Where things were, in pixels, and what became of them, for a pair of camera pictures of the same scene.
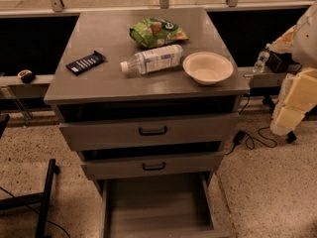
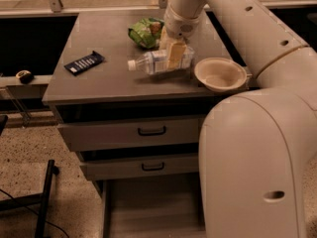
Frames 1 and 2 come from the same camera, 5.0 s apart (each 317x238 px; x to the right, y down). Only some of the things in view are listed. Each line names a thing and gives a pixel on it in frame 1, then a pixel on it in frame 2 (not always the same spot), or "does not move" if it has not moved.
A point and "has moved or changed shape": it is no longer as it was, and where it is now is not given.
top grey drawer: x=167 y=133 does not move
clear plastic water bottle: x=156 y=59 has moved or changed shape
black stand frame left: x=32 y=201 does not move
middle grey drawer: x=154 y=166 does not move
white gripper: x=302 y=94 → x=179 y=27
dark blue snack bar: x=78 y=66 does not move
